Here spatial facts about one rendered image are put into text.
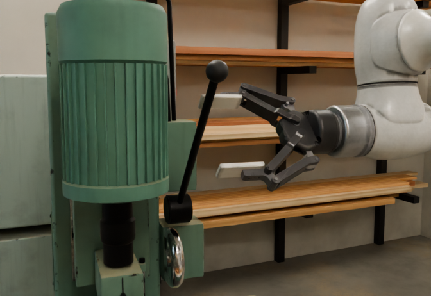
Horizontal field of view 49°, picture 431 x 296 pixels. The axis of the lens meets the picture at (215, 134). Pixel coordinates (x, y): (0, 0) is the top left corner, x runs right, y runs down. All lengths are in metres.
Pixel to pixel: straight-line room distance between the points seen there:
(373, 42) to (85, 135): 0.49
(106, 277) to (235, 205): 2.24
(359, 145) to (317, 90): 3.00
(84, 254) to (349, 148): 0.52
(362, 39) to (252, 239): 2.95
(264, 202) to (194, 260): 2.09
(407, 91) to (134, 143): 0.46
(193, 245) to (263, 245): 2.73
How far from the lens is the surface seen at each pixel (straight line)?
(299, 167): 0.73
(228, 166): 0.68
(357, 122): 0.80
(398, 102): 0.84
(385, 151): 0.84
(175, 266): 0.96
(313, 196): 3.32
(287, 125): 0.78
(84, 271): 0.95
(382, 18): 0.85
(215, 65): 0.70
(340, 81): 3.93
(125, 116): 0.72
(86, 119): 0.73
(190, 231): 1.03
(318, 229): 4.00
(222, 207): 2.97
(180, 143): 1.01
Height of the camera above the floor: 1.38
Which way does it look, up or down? 6 degrees down
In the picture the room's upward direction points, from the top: straight up
